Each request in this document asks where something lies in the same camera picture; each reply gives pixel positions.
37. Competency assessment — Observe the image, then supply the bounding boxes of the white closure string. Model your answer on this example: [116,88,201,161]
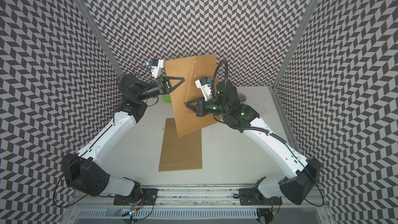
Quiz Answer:
[185,60,197,104]

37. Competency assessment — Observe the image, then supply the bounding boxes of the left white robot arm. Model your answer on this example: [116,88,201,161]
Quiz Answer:
[62,74,184,197]

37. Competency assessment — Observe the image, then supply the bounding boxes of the pale pink ceramic mug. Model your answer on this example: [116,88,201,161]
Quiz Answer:
[238,93,247,103]

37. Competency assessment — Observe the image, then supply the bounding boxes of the green plastic wine glass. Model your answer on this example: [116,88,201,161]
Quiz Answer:
[161,94,172,103]

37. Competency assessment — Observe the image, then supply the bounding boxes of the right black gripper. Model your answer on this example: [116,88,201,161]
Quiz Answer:
[186,96,230,117]

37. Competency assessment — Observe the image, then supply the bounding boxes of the brown kraft file bag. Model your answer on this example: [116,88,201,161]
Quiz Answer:
[165,54,217,138]

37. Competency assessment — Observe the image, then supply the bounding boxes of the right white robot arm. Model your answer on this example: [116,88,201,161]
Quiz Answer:
[185,77,322,205]

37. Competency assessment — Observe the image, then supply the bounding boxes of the clear drinking glass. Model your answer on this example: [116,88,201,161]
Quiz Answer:
[254,104,266,116]

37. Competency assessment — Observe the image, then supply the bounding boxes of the black corrugated cable hose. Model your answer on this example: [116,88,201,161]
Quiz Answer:
[211,58,229,100]

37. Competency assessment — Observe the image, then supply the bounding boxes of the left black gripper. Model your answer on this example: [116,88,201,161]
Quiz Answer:
[136,76,184,102]

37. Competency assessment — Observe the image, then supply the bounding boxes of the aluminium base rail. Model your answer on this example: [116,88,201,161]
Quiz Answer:
[61,185,335,224]

